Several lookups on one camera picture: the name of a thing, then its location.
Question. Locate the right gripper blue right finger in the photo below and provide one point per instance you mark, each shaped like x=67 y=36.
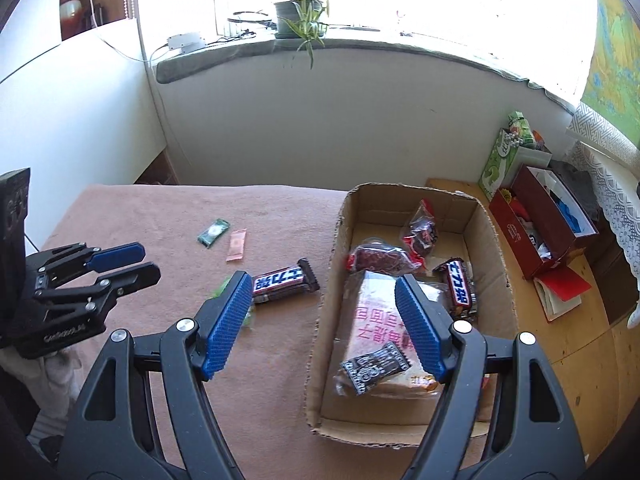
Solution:
x=532 y=433

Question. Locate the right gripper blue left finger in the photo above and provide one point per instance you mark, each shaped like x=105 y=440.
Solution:
x=225 y=324

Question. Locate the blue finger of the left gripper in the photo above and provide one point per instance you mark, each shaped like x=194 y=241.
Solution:
x=122 y=283
x=104 y=260

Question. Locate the green candy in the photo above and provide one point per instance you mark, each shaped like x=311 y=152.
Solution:
x=211 y=234

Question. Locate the light green candy packet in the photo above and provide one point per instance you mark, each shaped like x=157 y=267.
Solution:
x=232 y=299

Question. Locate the pink candy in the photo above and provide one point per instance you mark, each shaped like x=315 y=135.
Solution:
x=236 y=245

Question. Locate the brown Snickers bar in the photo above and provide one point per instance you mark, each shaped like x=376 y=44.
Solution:
x=286 y=282

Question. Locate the black patterned snack packet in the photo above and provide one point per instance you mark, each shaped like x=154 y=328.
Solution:
x=367 y=370

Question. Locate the clear red-edged dried fruit bag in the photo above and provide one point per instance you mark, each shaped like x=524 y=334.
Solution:
x=382 y=258

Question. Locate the white gloved operator hand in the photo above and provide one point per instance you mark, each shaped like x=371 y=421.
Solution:
x=52 y=380

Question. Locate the red cover notebook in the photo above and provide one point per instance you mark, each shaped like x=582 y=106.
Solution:
x=560 y=290

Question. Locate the pink table cloth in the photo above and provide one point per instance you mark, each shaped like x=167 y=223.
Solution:
x=258 y=398

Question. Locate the large pink bread package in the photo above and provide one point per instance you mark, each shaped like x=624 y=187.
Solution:
x=369 y=319

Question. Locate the dark red shoe box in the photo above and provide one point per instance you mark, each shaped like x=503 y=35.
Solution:
x=541 y=220

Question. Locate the white power adapter box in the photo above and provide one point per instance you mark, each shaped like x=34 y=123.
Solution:
x=186 y=43

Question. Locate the green tissue box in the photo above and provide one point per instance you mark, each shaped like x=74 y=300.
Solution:
x=516 y=145

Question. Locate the white lace cloth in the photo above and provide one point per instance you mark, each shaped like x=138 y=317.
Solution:
x=601 y=150

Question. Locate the dark potted plant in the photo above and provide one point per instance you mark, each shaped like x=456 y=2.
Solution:
x=304 y=20

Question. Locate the yellow green wall painting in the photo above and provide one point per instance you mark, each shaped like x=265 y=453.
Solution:
x=612 y=87

